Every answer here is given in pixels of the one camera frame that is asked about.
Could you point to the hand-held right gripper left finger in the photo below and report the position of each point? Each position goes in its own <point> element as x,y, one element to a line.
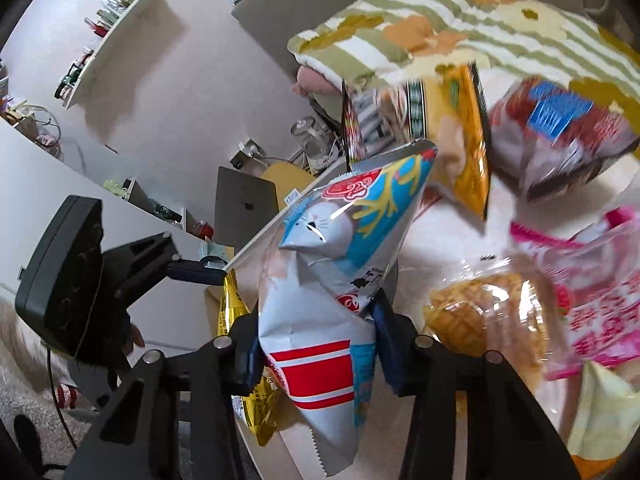
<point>245,360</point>

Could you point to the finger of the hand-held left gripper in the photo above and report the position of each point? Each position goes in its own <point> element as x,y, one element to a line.
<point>200,272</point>

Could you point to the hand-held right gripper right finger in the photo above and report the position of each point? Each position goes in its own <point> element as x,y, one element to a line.
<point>392,350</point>

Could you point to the white blue cat snack bag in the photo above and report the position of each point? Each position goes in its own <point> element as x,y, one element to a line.
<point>320,320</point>

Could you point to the pile of assorted snack packets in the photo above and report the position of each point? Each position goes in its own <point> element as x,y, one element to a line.
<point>460,150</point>

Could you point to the white orange snack bag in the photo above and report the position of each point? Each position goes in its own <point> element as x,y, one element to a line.
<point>600,420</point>

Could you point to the person's left hand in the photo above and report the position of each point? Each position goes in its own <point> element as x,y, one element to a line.
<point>134,337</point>

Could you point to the grey laptop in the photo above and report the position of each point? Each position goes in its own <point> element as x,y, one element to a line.
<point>245,205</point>

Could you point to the beige fluffy rug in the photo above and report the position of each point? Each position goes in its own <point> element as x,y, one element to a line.
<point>25,360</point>

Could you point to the white desk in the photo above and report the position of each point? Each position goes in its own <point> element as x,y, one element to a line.
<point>40,185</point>

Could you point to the yellow stool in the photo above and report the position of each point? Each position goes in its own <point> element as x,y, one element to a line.
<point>287,180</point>

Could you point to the white power strip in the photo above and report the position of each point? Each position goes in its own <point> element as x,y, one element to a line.
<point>245,152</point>

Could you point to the clear glass jar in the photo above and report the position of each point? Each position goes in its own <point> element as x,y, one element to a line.
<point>310,142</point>

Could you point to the pink pillow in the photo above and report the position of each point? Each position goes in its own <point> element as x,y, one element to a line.
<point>312,81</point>

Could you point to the row of small shelf items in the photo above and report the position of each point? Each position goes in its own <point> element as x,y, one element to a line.
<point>100,25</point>

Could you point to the floral striped blanket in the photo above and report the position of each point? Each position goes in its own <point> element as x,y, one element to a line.
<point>450,20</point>

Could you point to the white wall shelf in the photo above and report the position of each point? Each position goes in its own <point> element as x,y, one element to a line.
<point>117,40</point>

